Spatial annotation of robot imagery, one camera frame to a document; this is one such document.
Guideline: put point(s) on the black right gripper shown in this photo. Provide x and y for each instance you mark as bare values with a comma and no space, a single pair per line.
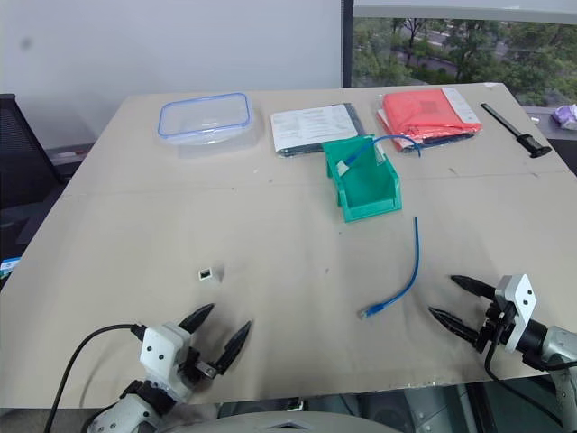
491,329

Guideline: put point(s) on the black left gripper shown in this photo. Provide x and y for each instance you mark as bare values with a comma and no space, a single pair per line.
198,367

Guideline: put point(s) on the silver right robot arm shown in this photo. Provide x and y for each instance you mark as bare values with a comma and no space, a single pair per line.
556,349

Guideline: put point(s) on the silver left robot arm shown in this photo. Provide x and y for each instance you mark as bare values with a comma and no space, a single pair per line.
128,412

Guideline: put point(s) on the small white adapter block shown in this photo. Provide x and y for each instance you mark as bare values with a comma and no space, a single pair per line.
208,273

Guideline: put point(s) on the grey rounded robot torso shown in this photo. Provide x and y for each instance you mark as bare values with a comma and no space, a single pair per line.
279,424

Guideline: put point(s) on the green plastic storage bin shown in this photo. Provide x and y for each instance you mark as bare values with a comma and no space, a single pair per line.
369,189

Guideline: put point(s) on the black caliper tool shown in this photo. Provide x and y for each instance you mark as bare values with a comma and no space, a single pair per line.
514,128

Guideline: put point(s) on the bagged red cloth package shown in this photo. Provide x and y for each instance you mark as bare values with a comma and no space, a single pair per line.
426,115

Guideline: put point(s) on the clear container with blue lid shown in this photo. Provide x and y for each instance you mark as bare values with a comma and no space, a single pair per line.
209,124

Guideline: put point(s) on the purple crumpled bag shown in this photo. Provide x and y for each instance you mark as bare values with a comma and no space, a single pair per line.
567,115

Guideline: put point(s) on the blue and white box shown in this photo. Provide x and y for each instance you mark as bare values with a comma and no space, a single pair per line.
9,267

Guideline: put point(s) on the bagged white paper document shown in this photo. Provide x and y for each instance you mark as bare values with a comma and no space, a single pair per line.
315,126

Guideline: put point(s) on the black mesh office chair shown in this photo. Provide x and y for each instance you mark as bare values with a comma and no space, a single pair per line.
22,144

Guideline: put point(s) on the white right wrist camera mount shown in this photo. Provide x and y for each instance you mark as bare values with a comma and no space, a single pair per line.
518,302

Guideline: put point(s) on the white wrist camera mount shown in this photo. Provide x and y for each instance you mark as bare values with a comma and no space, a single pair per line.
518,302
160,345

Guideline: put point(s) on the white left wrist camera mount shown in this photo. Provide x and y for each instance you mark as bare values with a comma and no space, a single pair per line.
160,345

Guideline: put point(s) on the black window frame post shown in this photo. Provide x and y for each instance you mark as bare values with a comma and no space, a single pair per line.
347,43

